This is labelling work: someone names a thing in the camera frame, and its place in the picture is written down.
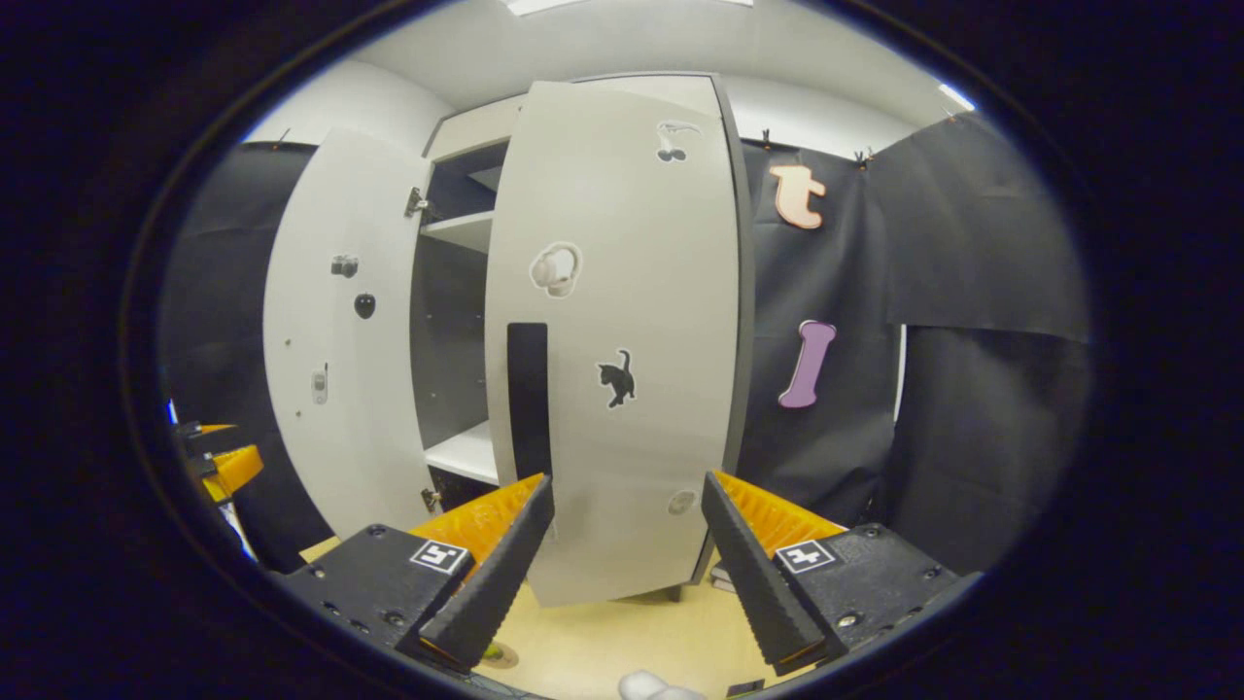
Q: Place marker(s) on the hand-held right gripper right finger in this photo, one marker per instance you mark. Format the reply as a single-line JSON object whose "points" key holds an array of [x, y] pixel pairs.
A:
{"points": [[758, 583]]}

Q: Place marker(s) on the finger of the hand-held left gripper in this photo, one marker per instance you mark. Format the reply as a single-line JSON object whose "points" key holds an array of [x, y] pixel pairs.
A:
{"points": [[233, 469], [209, 430]]}

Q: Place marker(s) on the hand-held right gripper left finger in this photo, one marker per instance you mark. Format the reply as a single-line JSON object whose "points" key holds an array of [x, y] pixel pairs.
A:
{"points": [[496, 583]]}

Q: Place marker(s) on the white cabinet door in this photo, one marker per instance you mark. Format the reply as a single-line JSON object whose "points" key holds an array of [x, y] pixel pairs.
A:
{"points": [[632, 292], [369, 437]]}

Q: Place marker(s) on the white printed booklet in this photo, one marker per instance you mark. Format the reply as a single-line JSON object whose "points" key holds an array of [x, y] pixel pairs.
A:
{"points": [[721, 578]]}

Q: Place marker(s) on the black backdrop cloth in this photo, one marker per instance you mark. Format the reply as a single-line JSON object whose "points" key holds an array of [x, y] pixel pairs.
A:
{"points": [[972, 437], [224, 292]]}

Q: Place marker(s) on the small ceiling light panel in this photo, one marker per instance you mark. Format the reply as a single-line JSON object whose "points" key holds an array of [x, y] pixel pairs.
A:
{"points": [[957, 97]]}

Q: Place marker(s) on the large ceiling light panel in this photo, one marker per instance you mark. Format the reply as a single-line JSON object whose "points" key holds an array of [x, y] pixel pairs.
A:
{"points": [[622, 5]]}

